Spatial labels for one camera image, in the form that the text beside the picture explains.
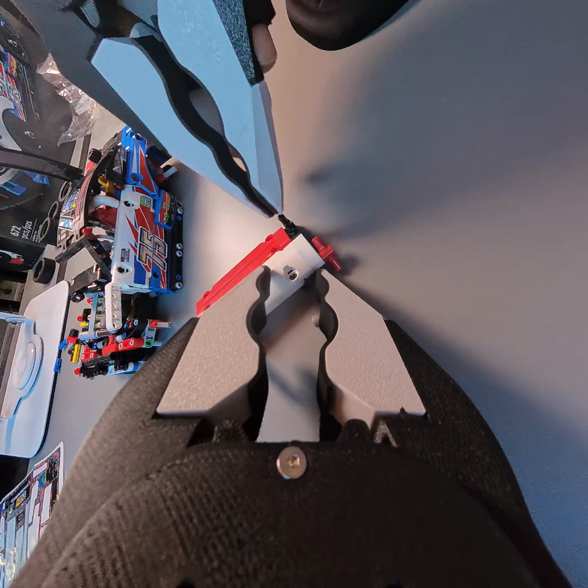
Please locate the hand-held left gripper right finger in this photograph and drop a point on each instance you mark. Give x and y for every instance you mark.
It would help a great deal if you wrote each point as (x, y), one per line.
(372, 367)

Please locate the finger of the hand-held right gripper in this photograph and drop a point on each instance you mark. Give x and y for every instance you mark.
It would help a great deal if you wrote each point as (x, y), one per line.
(151, 105)
(216, 59)

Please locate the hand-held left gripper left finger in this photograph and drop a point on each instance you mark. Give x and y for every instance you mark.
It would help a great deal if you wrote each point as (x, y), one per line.
(211, 367)

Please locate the red lego axle connector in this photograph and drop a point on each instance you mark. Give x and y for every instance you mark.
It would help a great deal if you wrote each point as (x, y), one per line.
(324, 250)

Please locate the white and red lego assembly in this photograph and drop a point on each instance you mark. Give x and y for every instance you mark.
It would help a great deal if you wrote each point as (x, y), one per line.
(298, 252)

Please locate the black lego pin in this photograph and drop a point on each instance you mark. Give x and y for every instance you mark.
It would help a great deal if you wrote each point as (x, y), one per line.
(288, 224)

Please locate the blue white lego race car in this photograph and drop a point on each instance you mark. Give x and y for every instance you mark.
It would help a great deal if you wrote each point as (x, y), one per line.
(138, 239)

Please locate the black lego set box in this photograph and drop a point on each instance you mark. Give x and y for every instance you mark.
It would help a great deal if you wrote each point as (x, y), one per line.
(27, 211)

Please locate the black lego tyre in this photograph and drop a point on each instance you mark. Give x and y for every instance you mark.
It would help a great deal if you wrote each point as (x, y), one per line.
(44, 271)

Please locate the person's right hand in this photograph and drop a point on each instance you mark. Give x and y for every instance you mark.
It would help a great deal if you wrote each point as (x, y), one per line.
(265, 48)

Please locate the clear plastic bag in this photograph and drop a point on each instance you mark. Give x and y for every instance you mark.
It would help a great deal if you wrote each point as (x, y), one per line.
(69, 101)

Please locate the black padded armrest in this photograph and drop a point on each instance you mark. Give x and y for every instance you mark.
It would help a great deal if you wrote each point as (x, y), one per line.
(344, 23)

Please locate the printed instruction booklet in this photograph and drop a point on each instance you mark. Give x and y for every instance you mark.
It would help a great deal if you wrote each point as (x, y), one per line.
(27, 519)

